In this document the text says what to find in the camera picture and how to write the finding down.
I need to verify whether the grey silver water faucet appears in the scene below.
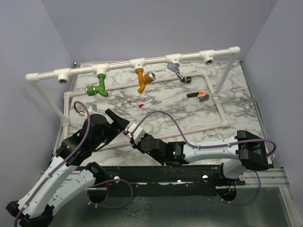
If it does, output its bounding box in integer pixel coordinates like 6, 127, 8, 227
167, 62, 183, 81

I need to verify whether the red white marker pen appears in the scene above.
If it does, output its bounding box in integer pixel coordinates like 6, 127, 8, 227
137, 99, 153, 108

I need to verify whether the dark grey hose nozzle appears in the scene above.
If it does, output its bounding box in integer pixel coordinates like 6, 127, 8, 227
180, 77, 192, 83

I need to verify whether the orange water faucet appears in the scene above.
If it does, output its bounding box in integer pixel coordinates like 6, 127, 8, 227
135, 69, 156, 94

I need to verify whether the beige mini stapler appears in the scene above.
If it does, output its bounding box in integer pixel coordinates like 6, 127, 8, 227
198, 94, 209, 102

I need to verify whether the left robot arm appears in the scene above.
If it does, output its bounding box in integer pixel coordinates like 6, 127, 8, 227
6, 109, 130, 227

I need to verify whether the black orange highlighter marker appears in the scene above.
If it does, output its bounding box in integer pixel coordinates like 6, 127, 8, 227
187, 91, 205, 98

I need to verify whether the white pvc pipe frame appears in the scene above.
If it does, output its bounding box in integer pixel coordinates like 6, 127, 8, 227
26, 46, 241, 139

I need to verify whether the green water faucet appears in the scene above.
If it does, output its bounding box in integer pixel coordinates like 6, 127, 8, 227
86, 74, 108, 97

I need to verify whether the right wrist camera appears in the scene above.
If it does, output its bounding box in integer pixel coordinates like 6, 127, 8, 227
124, 123, 146, 144

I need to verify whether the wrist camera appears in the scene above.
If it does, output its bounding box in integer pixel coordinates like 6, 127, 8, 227
88, 104, 98, 114
124, 123, 146, 144

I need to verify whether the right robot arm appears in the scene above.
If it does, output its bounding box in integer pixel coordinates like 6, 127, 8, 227
130, 130, 269, 185

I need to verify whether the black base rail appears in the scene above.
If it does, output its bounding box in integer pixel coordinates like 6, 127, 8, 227
86, 163, 245, 197

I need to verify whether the aluminium table frame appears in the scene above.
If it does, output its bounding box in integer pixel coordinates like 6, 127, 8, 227
26, 61, 296, 227

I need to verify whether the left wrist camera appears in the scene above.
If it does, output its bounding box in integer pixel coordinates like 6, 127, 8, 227
88, 104, 98, 114

